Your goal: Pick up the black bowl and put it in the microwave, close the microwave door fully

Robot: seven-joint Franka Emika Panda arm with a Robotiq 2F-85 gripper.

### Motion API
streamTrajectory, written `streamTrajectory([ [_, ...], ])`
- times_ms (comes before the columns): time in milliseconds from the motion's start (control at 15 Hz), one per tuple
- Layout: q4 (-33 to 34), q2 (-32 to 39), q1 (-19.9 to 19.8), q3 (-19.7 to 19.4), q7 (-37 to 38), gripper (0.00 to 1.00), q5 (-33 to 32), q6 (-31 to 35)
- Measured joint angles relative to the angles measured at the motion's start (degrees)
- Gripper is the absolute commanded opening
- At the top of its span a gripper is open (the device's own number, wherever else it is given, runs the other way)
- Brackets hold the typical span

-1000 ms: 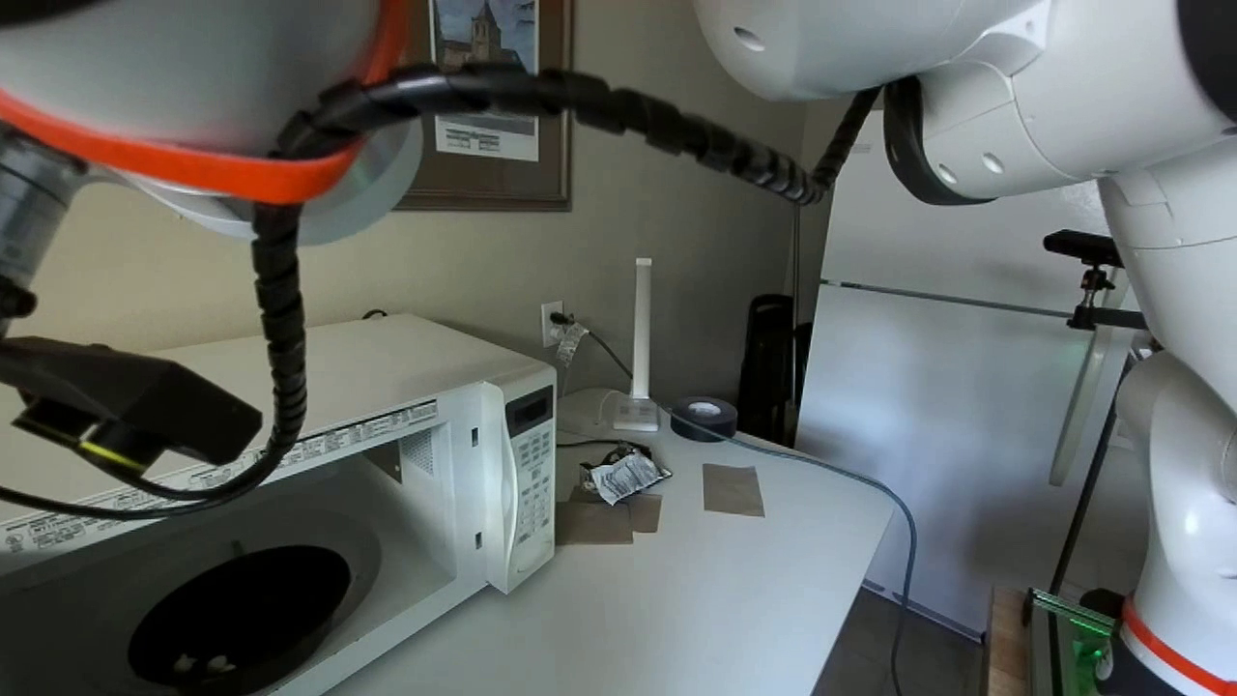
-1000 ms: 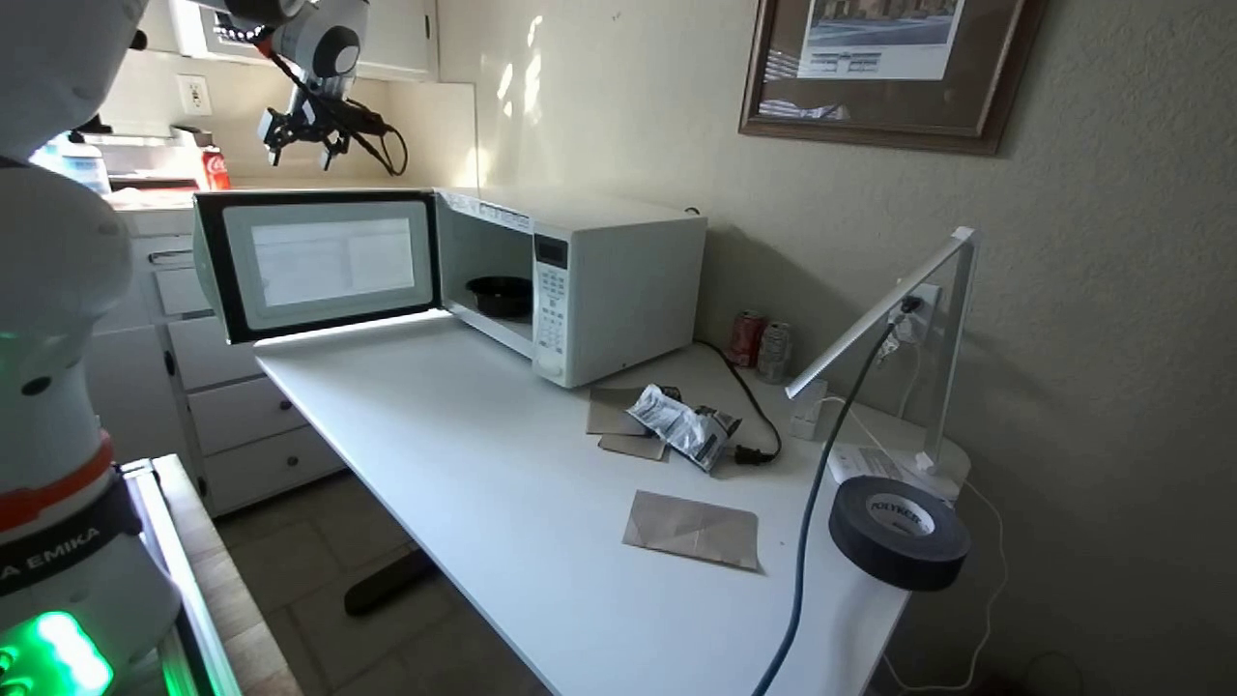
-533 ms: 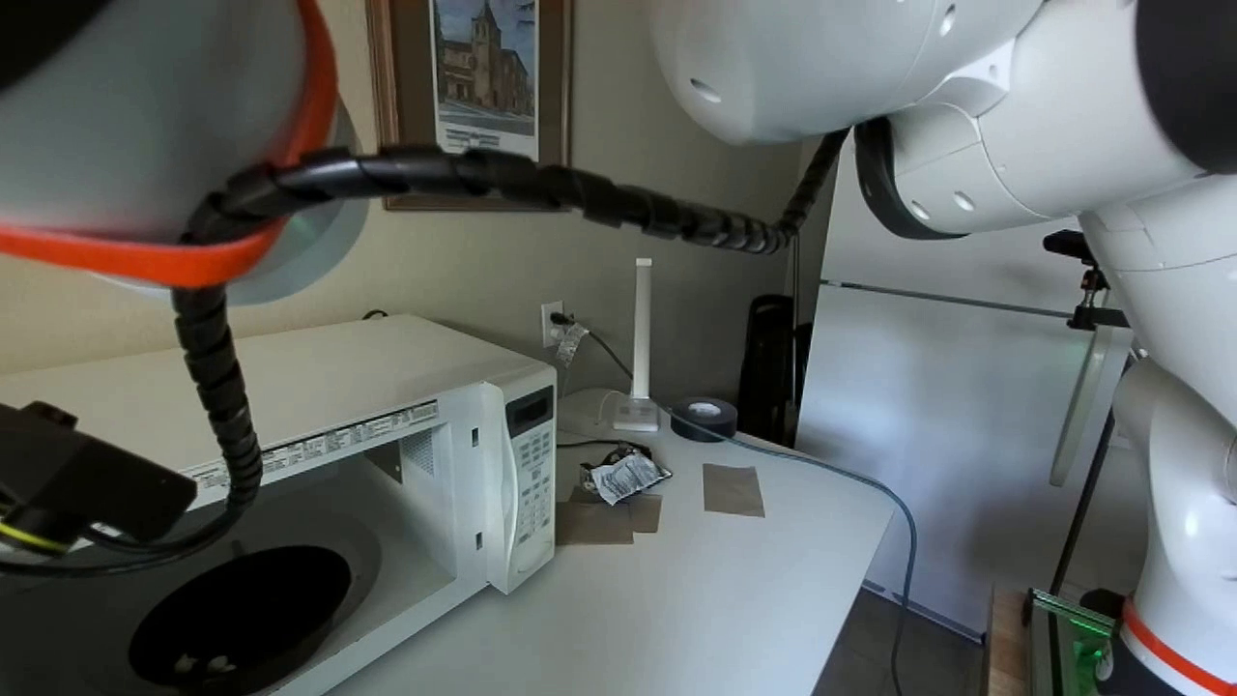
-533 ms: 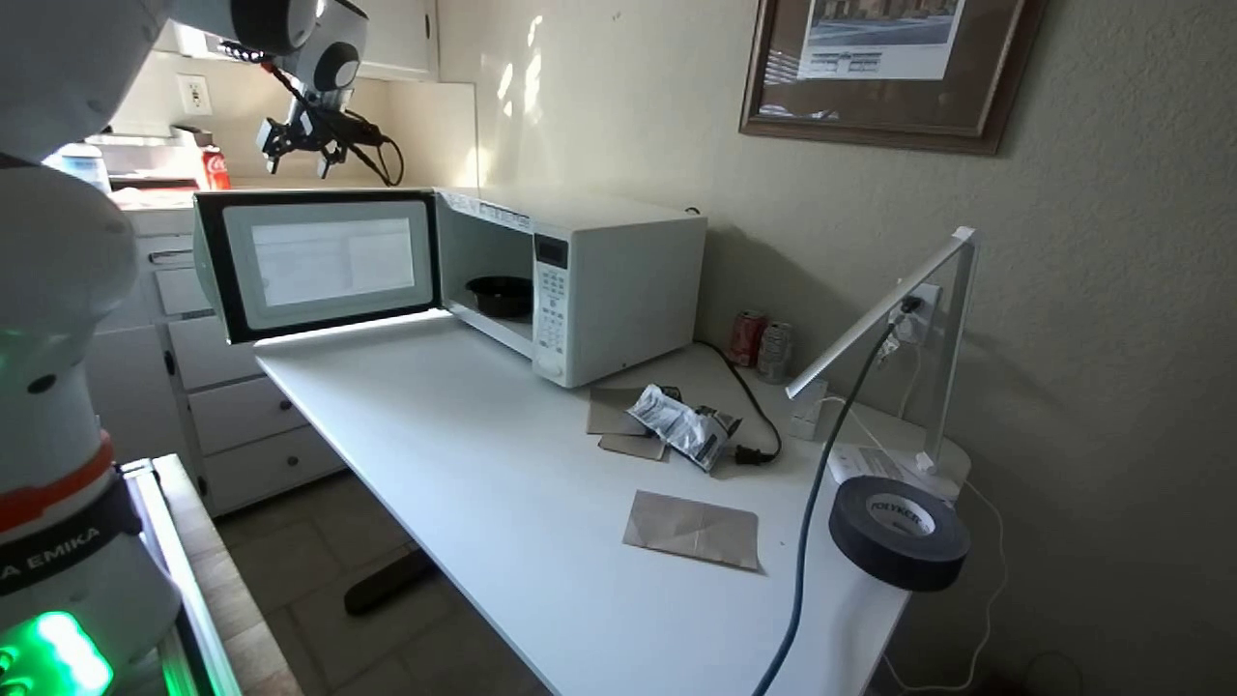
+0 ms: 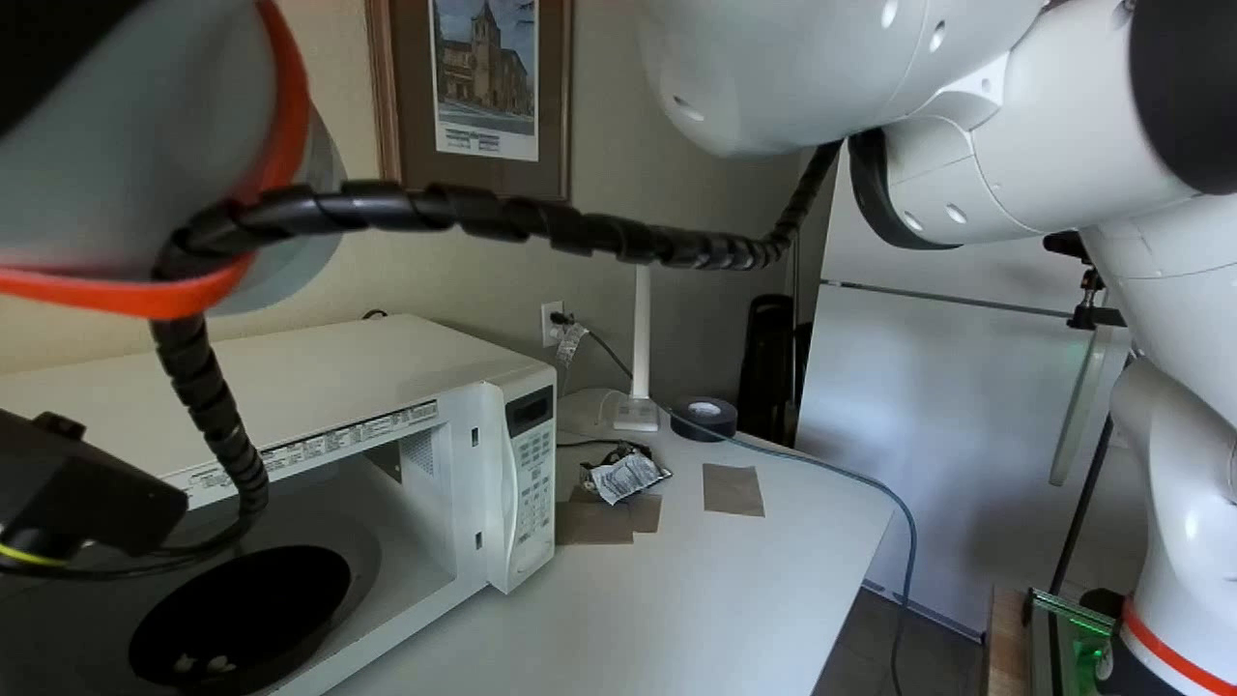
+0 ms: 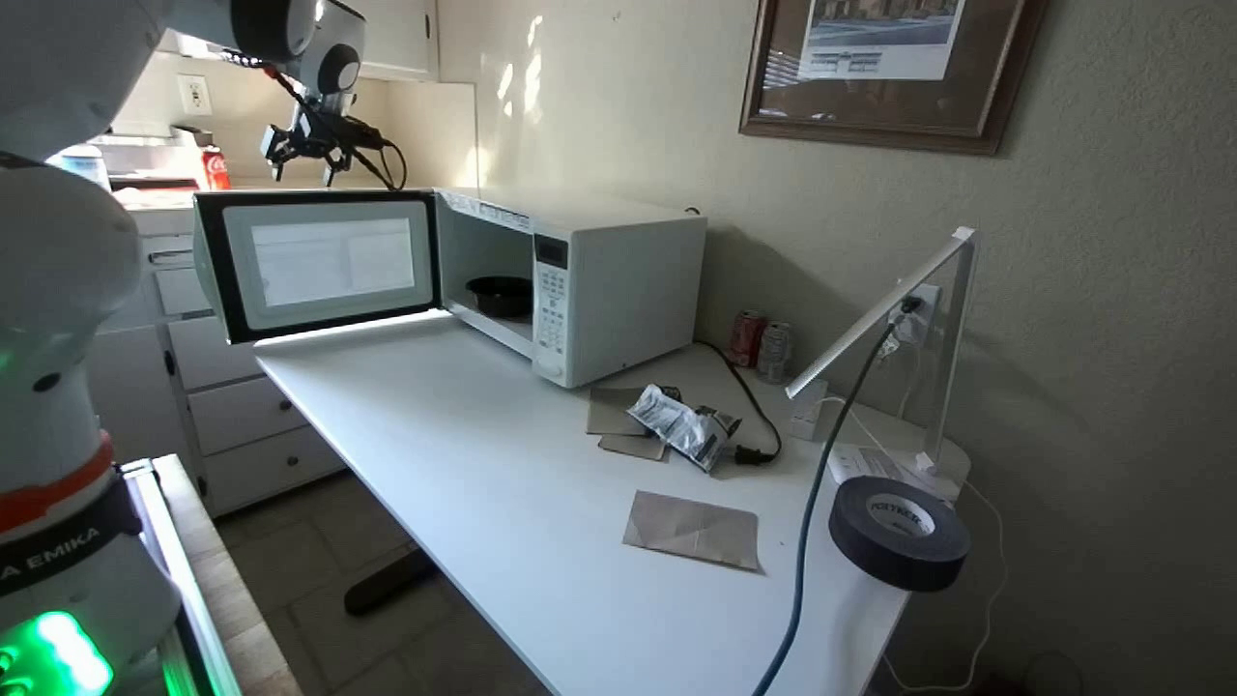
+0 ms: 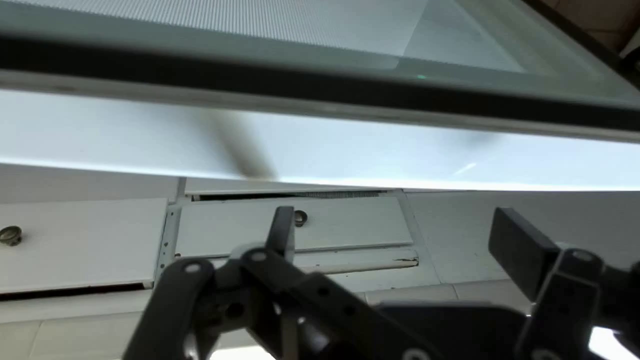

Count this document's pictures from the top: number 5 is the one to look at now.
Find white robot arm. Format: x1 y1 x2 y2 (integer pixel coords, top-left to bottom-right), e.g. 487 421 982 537
0 0 1237 696

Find silver foil packet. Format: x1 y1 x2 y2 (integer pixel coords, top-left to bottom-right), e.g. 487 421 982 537
589 453 669 507

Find white wall outlet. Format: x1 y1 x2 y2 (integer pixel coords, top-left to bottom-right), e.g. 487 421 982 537
536 301 570 349

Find black tape roll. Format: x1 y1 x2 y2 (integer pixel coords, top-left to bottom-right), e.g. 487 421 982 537
671 398 738 442

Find brown paper sheet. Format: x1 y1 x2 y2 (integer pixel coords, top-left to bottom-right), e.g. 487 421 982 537
555 485 662 545

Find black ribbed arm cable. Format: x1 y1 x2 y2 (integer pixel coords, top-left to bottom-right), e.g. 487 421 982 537
0 136 848 579

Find black bowl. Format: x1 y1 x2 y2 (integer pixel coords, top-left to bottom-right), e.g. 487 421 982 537
126 545 351 696

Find white desk lamp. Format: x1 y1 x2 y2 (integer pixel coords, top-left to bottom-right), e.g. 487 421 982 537
612 266 662 431

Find black camera on stand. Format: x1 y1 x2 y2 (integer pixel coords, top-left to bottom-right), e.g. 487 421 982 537
1043 233 1125 327

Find grey cable on table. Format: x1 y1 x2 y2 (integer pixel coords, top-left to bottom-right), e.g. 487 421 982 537
669 405 925 696

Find black speaker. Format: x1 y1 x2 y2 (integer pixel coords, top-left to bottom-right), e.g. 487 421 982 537
738 295 798 445

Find framed church picture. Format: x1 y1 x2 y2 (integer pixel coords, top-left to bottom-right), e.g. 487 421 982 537
363 0 574 201

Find white board panel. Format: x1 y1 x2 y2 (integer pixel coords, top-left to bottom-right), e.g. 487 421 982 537
798 182 1147 635

